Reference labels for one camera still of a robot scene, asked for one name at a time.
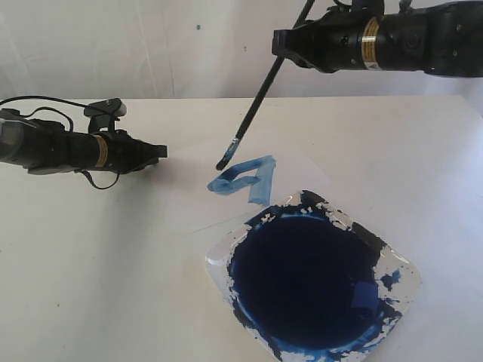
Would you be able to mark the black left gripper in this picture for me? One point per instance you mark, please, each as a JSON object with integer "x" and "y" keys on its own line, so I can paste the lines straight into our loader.
{"x": 121, "y": 153}

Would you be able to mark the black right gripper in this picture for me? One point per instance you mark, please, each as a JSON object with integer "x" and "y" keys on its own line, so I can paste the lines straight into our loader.
{"x": 343, "y": 39}

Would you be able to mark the white paper sheet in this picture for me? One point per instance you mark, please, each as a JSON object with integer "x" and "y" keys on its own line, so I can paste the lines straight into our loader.
{"x": 190, "y": 194}

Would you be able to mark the black paintbrush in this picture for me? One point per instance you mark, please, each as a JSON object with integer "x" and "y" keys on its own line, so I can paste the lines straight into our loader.
{"x": 251, "y": 113}

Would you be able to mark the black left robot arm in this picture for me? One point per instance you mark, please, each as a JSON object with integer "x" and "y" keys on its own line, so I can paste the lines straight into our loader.
{"x": 46, "y": 147}

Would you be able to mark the white backdrop cloth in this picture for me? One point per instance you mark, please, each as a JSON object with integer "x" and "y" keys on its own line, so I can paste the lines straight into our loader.
{"x": 139, "y": 49}

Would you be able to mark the white square paint dish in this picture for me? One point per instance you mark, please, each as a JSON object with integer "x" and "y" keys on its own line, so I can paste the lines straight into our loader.
{"x": 311, "y": 284}

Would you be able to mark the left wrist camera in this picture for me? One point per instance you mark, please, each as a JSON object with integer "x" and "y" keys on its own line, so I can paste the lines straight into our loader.
{"x": 104, "y": 114}

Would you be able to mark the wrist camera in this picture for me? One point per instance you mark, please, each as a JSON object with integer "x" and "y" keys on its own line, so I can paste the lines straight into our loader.
{"x": 375, "y": 6}
{"x": 104, "y": 114}

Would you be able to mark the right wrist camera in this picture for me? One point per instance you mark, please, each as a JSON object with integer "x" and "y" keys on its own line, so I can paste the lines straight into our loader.
{"x": 375, "y": 6}

